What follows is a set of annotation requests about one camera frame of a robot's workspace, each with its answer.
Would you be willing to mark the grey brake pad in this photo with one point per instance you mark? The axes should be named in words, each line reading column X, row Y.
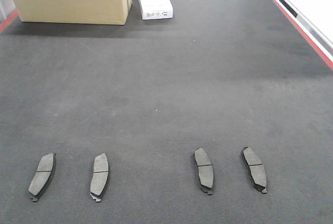
column 100, row 177
column 204, row 170
column 43, row 176
column 255, row 169

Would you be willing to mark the dark grey conveyor belt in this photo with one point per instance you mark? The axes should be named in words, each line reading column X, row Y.
column 221, row 75

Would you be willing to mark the red conveyor frame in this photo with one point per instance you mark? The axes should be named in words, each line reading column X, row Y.
column 309, row 37

